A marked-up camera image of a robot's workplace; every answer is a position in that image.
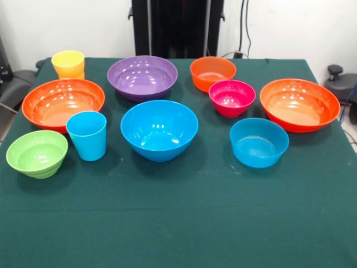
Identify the grey pedestal foot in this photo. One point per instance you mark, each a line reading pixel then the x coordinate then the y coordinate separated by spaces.
pixel 16 86
pixel 338 82

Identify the large blue bowl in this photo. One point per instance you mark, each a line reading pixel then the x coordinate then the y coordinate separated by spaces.
pixel 159 134

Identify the dark green tablecloth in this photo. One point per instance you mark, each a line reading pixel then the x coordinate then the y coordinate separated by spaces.
pixel 178 209

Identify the purple bowl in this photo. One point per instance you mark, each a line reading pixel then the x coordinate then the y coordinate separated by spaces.
pixel 142 76

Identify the yellow cup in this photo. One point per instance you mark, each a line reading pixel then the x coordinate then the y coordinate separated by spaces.
pixel 67 62

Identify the orange cup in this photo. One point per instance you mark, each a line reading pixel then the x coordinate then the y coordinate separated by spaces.
pixel 73 75

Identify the pink bowl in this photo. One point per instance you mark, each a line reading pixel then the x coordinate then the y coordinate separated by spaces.
pixel 231 97

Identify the blue cup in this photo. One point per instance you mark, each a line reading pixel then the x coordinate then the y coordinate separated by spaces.
pixel 87 139

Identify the large orange bowl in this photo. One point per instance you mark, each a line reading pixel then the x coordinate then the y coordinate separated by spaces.
pixel 299 106
pixel 62 103

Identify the green bowl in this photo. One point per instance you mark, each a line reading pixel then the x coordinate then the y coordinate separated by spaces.
pixel 36 156

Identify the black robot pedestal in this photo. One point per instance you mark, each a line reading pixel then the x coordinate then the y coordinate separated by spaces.
pixel 175 28

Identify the small blue bowl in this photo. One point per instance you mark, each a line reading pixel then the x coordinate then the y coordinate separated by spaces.
pixel 258 145

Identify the small orange bowl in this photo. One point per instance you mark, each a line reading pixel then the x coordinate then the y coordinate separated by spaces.
pixel 207 75

